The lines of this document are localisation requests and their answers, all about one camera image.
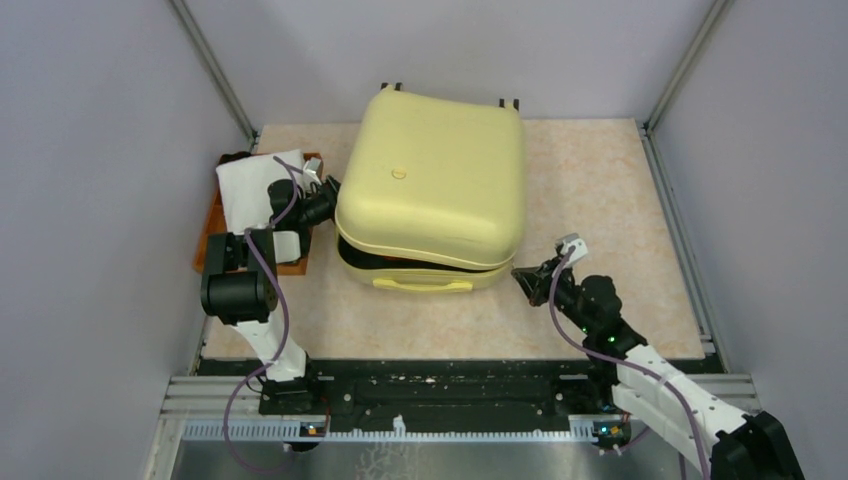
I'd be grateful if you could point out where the yellow hard-shell suitcase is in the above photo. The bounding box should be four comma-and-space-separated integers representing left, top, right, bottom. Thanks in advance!
334, 83, 527, 293

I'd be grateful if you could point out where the left corner aluminium post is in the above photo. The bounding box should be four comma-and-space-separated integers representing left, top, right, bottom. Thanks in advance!
165, 0, 259, 147

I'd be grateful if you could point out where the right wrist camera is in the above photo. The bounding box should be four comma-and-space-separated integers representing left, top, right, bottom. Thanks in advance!
555, 233, 588, 268

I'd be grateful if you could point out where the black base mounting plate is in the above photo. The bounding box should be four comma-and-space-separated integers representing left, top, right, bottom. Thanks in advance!
195, 357, 723, 453

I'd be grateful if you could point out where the brown wooden tray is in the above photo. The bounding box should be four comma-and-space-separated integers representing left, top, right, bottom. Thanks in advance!
194, 151, 322, 272

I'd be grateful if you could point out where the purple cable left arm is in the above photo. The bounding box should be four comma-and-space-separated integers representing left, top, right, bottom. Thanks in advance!
222, 156, 307, 476

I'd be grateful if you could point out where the corner aluminium post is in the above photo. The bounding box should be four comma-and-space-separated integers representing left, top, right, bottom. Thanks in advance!
643, 0, 735, 136
165, 0, 259, 147

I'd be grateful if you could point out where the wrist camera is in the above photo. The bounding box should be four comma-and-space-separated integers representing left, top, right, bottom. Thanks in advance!
555, 233, 588, 268
300, 156, 323, 190

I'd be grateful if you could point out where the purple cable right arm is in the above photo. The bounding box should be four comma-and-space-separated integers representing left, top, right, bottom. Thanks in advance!
548, 246, 713, 480

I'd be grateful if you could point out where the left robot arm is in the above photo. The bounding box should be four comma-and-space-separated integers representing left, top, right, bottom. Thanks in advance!
200, 176, 341, 414

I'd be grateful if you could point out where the aluminium rail frame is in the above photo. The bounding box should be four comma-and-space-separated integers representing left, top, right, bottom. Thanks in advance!
163, 119, 802, 479

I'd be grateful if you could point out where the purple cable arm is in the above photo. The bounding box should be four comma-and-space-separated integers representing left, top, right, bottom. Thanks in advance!
222, 156, 307, 476
548, 246, 713, 480

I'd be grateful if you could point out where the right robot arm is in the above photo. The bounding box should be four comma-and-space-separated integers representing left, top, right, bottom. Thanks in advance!
511, 258, 804, 479

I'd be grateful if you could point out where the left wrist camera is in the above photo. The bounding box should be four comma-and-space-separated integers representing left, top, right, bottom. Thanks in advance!
300, 156, 323, 190

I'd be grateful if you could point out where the right corner aluminium post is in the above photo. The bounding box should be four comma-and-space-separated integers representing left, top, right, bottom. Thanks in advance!
643, 0, 735, 136

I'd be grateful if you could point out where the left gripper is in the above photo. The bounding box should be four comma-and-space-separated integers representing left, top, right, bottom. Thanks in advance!
297, 175, 379, 228

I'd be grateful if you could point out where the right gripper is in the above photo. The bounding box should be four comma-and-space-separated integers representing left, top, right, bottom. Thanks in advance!
511, 256, 594, 335

